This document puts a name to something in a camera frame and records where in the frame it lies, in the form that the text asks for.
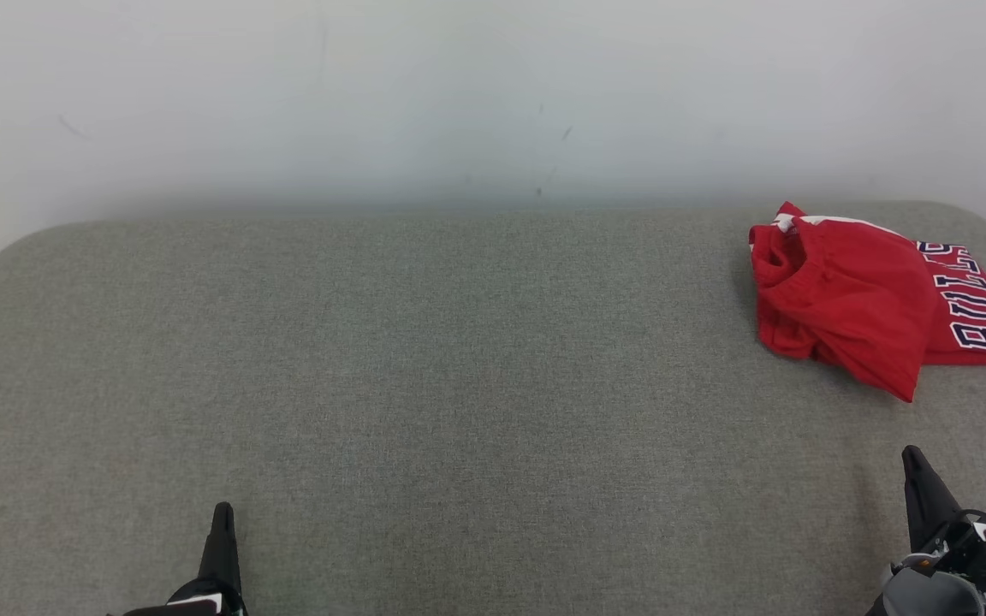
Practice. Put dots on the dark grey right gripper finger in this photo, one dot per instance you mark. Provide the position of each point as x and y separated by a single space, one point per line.
925 500

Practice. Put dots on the red shorts with white stripe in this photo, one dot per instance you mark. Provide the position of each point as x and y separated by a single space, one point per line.
844 299

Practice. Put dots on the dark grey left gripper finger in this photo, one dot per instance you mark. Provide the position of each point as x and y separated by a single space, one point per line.
221 547

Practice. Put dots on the red white basketball jersey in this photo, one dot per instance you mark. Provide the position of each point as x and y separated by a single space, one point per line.
972 299

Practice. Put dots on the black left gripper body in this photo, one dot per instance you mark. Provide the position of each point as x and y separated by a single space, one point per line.
202 603

